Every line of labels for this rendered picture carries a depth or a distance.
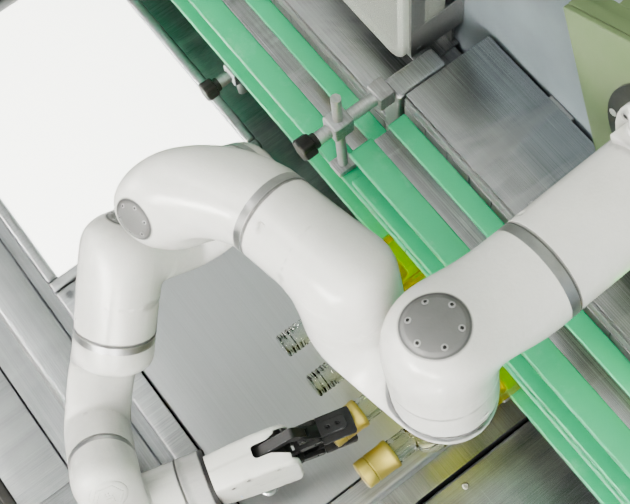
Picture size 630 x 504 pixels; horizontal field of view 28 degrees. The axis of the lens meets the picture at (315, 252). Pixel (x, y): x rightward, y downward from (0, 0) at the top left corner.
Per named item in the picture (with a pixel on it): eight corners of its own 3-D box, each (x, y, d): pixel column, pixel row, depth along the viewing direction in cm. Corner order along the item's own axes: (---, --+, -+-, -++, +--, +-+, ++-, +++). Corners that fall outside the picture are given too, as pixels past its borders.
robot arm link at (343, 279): (227, 232, 105) (262, 313, 119) (439, 410, 95) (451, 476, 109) (306, 157, 107) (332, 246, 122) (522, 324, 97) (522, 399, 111)
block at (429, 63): (426, 83, 151) (380, 116, 150) (427, 42, 142) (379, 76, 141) (445, 104, 150) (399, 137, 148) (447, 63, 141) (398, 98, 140)
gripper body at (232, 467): (219, 523, 144) (310, 486, 145) (206, 508, 134) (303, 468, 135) (197, 463, 147) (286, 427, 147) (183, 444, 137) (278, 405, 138)
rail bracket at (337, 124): (381, 124, 151) (299, 183, 149) (378, 52, 136) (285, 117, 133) (397, 141, 150) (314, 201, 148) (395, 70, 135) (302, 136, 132)
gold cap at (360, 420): (351, 404, 145) (321, 427, 144) (350, 396, 141) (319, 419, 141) (370, 427, 143) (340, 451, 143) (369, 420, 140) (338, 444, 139)
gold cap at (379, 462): (395, 452, 138) (364, 477, 138) (405, 470, 141) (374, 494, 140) (378, 434, 141) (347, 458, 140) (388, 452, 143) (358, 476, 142)
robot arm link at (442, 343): (585, 276, 97) (428, 405, 94) (579, 344, 108) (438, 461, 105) (500, 197, 101) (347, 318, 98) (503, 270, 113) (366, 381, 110)
